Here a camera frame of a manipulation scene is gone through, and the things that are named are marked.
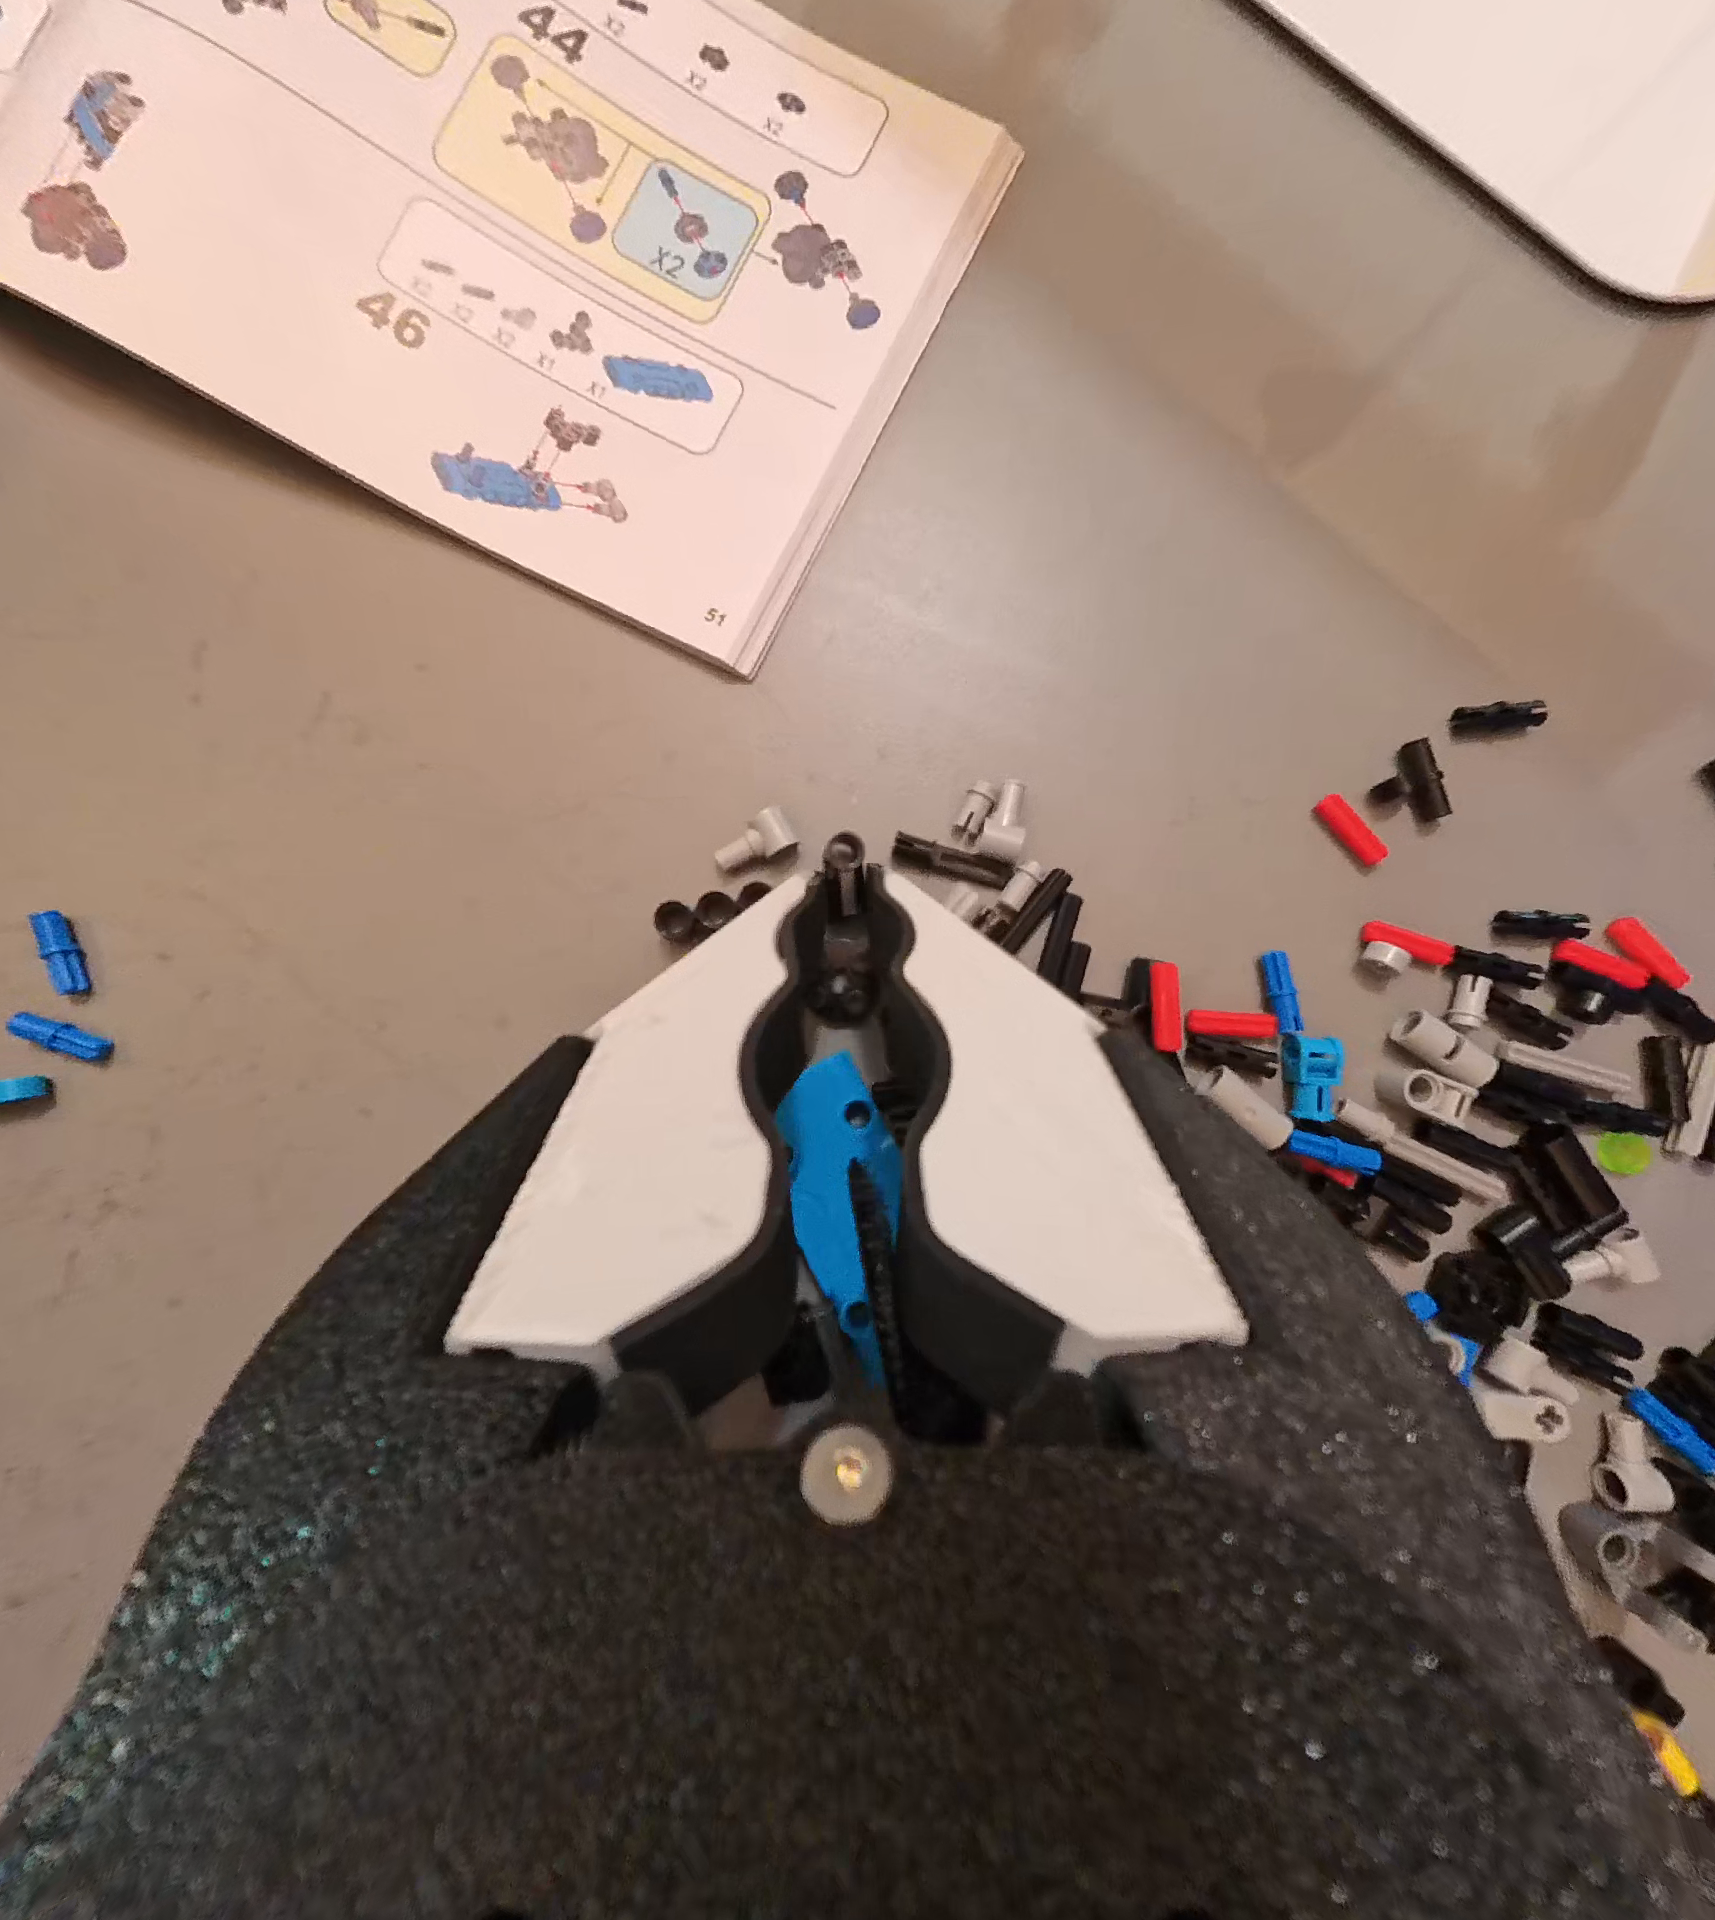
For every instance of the black pin connector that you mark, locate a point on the black pin connector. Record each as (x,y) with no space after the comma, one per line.
(845,884)

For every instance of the long blue pin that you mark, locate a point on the long blue pin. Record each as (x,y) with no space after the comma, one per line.
(58,1037)

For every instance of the white stand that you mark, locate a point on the white stand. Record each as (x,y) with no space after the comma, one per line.
(1621,134)

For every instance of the instruction booklet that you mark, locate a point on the instruction booklet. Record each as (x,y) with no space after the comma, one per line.
(346,225)

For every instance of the pile of small building parts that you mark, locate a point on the pile of small building parts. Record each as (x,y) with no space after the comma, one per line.
(1517,1111)

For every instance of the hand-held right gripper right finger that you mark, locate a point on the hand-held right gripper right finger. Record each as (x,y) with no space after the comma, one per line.
(1067,1185)

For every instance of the large blue frame block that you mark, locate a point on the large blue frame block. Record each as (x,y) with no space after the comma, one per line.
(833,1154)

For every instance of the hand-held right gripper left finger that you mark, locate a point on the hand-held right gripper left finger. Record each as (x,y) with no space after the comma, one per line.
(617,1185)

